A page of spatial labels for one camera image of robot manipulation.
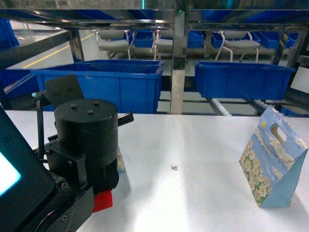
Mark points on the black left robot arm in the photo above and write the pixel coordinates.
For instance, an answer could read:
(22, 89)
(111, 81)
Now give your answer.
(71, 175)

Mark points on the flower gift bag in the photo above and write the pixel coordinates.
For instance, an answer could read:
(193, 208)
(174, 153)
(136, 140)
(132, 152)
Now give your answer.
(120, 161)
(272, 160)

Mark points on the blue crate behind table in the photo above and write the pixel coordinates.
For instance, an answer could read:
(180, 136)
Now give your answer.
(132, 85)
(255, 81)

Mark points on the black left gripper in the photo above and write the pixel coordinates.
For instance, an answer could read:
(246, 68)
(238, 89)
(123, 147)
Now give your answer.
(85, 127)

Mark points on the blue crate behind table left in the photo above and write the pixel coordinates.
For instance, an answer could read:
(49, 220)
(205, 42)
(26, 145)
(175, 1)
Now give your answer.
(132, 85)

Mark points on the red block on gripper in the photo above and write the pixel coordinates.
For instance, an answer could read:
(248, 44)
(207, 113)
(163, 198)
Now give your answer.
(102, 201)

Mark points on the blue crate behind table right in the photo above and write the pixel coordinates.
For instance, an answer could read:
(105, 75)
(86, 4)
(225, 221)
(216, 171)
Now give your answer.
(255, 81)

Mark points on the steel rack upright post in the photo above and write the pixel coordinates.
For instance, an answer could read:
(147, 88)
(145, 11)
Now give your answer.
(180, 38)

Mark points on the grey chair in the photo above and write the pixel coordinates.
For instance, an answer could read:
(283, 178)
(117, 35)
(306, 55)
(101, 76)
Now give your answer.
(239, 40)

